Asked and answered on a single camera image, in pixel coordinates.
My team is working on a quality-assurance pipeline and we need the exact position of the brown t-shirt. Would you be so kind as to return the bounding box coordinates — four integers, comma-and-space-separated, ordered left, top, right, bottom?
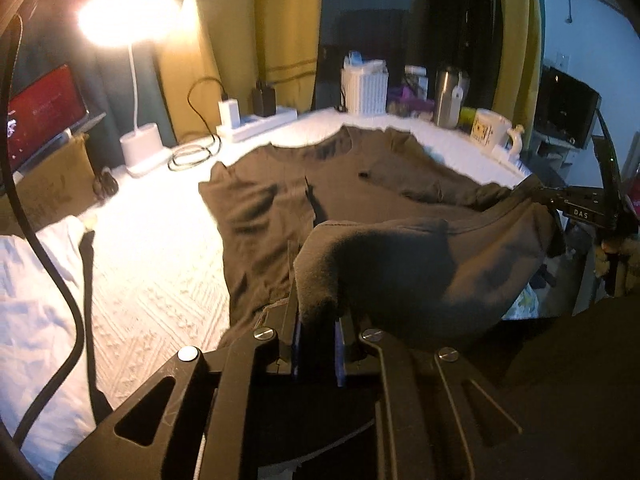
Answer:
198, 126, 565, 344

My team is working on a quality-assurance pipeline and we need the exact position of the white mug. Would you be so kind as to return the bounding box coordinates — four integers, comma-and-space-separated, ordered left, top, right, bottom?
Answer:
471, 108, 524, 160

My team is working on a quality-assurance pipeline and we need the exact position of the steel tumbler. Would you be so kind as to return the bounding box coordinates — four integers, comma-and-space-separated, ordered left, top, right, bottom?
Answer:
434, 65, 470, 129

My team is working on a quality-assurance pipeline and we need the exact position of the white folded garment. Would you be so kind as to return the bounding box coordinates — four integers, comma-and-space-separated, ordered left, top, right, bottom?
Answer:
1, 216, 96, 479

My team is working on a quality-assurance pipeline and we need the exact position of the purple cloth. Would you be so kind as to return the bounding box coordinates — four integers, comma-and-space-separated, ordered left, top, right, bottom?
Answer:
386, 84, 435, 122

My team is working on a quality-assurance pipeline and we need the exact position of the white jar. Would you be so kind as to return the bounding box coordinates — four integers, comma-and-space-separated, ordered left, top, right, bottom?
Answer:
404, 65, 428, 101

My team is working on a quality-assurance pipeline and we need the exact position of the white plastic basket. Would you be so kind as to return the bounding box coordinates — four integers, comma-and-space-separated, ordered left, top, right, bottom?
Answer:
341, 51, 388, 116

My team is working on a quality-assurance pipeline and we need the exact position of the cardboard box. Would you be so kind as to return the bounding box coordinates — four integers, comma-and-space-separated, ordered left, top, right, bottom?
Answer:
16, 134, 98, 232

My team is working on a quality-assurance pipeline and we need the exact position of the white power strip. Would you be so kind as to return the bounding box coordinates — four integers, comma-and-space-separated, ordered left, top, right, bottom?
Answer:
216, 106, 298, 143

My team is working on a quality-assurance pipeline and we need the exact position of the white charger adapter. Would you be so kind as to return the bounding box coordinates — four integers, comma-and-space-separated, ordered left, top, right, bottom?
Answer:
218, 99, 241, 129

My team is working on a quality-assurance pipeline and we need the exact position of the black charger adapter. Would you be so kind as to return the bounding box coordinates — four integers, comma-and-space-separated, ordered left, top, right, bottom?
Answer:
252, 80, 277, 117

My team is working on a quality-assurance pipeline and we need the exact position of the red screen tablet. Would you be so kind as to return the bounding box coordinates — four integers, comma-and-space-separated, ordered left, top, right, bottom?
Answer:
8, 64, 106, 174

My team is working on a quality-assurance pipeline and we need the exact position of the yellow curtain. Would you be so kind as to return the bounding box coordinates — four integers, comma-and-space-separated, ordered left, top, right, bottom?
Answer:
157, 0, 321, 143

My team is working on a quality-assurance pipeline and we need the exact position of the white desk lamp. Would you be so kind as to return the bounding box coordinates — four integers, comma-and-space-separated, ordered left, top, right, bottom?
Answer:
77, 0, 180, 178

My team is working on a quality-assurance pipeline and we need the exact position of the black strap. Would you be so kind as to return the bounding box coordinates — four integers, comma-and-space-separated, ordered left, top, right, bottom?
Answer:
79, 228, 114, 426

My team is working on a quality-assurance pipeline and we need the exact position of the black cable bundle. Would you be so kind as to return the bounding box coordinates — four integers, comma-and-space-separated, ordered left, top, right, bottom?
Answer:
92, 164, 121, 206

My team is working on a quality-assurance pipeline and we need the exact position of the coiled black cable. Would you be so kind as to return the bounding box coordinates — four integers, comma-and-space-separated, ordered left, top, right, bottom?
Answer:
167, 76, 229, 172

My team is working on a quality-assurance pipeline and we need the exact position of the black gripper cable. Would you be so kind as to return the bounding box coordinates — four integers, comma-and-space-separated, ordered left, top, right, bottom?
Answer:
0, 12, 86, 451

